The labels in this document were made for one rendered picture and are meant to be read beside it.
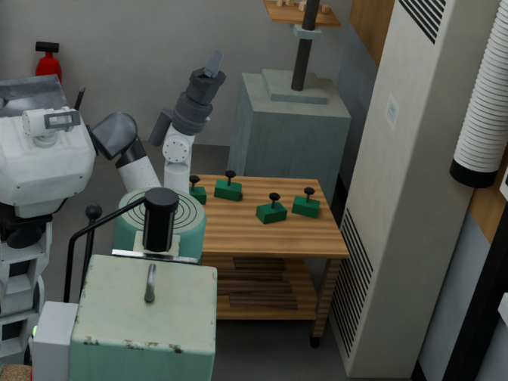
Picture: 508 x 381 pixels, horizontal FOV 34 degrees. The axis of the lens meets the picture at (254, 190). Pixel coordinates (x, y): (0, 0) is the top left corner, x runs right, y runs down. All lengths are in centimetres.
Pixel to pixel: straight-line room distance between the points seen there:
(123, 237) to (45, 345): 32
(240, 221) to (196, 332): 209
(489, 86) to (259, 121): 148
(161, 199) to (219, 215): 198
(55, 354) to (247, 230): 206
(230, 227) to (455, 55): 114
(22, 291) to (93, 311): 137
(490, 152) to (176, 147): 115
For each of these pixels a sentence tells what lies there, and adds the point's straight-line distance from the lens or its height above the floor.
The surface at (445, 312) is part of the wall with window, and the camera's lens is 334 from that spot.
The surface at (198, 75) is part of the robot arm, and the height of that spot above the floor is 158.
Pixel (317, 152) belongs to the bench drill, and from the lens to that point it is 404.
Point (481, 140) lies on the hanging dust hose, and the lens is 276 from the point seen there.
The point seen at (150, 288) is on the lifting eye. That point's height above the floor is 156.
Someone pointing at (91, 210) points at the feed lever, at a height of 143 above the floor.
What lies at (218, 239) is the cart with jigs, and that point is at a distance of 325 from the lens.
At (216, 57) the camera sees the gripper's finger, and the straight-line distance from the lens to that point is 200.
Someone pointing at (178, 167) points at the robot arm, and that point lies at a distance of 214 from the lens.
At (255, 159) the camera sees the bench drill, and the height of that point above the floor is 44.
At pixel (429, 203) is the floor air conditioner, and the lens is 307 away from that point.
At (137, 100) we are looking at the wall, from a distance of 484.
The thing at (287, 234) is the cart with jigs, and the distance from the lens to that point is 334.
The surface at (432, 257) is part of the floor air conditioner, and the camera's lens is 322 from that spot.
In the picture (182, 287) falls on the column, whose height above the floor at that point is 152.
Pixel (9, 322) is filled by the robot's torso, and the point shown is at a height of 53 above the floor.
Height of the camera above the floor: 238
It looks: 31 degrees down
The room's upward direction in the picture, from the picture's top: 10 degrees clockwise
